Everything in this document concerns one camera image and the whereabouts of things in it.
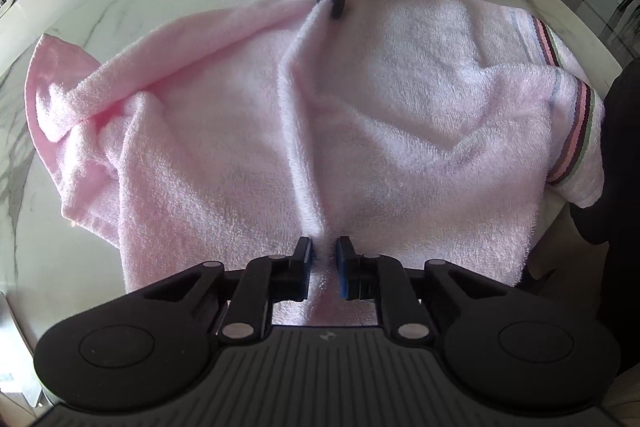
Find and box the pink terry towel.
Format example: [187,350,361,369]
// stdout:
[25,0,604,325]

